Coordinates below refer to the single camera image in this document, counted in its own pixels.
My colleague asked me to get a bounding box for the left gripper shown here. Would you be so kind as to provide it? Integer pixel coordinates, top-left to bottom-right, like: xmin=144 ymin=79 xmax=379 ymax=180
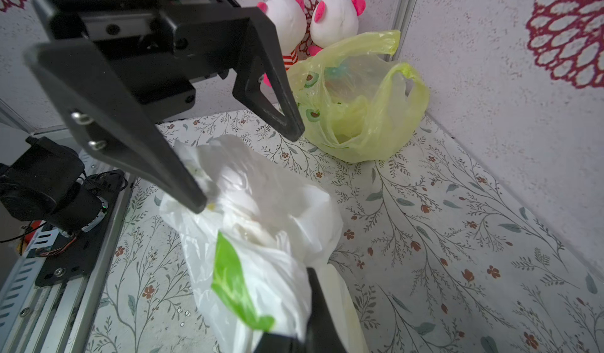
xmin=24 ymin=0 xmax=305 ymax=212

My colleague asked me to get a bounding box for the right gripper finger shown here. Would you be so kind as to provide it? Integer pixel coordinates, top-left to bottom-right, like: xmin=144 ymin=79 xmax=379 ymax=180
xmin=255 ymin=268 xmax=346 ymax=353

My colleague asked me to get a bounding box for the white plastic bag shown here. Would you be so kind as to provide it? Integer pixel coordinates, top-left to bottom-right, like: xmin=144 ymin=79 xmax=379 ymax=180
xmin=160 ymin=135 xmax=368 ymax=352

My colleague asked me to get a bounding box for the yellow-green plastic bag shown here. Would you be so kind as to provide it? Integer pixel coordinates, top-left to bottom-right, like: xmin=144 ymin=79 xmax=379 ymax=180
xmin=287 ymin=30 xmax=430 ymax=164

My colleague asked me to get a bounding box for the white pink plush lower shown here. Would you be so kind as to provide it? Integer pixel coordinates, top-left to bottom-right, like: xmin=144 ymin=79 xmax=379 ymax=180
xmin=256 ymin=0 xmax=307 ymax=70

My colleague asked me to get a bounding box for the white pink plush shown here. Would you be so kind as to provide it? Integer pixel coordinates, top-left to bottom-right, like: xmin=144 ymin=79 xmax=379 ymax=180
xmin=308 ymin=0 xmax=366 ymax=56
xmin=256 ymin=0 xmax=307 ymax=70

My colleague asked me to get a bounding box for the white pink plush upper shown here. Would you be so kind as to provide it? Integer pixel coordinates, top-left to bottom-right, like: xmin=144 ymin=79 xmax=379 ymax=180
xmin=308 ymin=0 xmax=366 ymax=56

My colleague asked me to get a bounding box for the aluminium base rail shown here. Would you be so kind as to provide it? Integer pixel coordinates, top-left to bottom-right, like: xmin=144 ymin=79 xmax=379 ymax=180
xmin=1 ymin=175 xmax=134 ymax=352

